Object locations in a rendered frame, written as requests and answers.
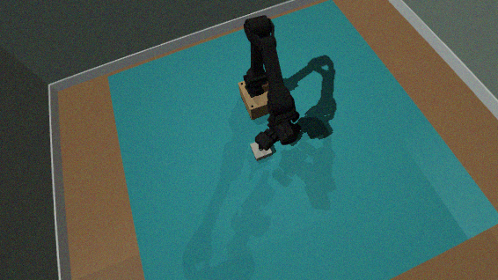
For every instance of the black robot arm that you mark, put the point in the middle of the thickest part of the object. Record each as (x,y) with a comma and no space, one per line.
(263,50)

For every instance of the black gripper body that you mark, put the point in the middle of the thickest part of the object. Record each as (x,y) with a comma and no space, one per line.
(267,140)

